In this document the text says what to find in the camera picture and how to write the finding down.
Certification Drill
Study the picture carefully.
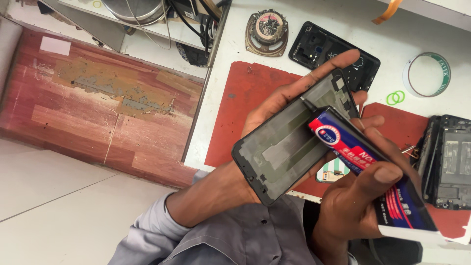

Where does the person's right hand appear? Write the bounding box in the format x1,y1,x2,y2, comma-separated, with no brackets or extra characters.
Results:
311,127,424,256

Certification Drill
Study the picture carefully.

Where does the person's left hand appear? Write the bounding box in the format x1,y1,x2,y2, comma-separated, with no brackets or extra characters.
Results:
235,49,386,207

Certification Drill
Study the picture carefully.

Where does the black phone frame with display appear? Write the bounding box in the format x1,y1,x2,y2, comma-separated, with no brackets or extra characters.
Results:
231,68,360,207

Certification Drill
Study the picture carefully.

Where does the blue red glue tube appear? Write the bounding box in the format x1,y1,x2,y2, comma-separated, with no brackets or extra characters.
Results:
300,96,447,246

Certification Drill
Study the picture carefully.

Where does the red work mat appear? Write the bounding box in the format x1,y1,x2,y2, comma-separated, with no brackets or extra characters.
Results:
362,102,471,240
204,61,332,201

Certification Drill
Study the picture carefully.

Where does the black phone back housing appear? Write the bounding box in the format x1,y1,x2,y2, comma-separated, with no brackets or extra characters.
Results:
288,21,381,93

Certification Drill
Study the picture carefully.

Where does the round loudspeaker with magnet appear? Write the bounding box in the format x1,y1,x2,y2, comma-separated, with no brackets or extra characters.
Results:
245,9,289,57

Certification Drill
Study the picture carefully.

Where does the metal clip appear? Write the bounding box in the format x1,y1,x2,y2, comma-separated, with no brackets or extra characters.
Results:
401,145,420,159

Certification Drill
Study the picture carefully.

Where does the black phone display panel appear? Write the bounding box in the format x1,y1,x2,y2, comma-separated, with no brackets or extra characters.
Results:
414,116,442,203

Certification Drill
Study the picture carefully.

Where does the person's gray shirt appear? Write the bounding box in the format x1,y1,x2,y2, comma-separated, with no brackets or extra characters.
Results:
108,169,359,265

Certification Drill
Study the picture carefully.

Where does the black phone midframe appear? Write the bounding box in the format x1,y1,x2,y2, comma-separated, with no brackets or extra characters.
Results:
432,115,471,210

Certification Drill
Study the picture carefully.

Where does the orange flex ribbon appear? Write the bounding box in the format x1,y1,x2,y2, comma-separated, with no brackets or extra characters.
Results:
372,0,403,25

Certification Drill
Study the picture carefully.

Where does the white shelf with clutter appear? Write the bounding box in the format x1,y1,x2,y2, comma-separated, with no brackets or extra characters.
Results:
39,0,232,68

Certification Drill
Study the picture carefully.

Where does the clear tape roll green core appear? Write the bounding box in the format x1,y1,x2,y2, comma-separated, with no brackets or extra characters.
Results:
402,52,452,98

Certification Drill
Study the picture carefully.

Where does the white raised ledge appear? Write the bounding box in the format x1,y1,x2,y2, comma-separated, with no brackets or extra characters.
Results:
375,0,471,32

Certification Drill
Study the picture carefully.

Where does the white paper piece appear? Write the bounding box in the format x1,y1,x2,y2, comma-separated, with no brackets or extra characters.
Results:
40,36,71,56

